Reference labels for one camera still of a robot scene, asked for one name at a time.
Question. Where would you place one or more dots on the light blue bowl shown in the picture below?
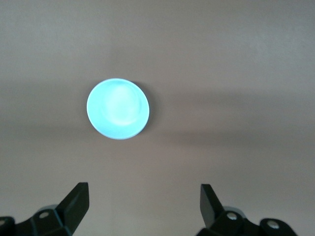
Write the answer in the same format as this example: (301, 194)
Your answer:
(118, 108)

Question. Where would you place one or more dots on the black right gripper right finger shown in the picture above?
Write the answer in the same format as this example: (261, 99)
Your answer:
(214, 216)

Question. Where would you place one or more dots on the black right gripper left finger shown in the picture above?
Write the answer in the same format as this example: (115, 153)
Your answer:
(69, 211)

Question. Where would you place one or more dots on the brown table cover sheet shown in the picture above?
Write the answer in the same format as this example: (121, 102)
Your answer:
(221, 73)

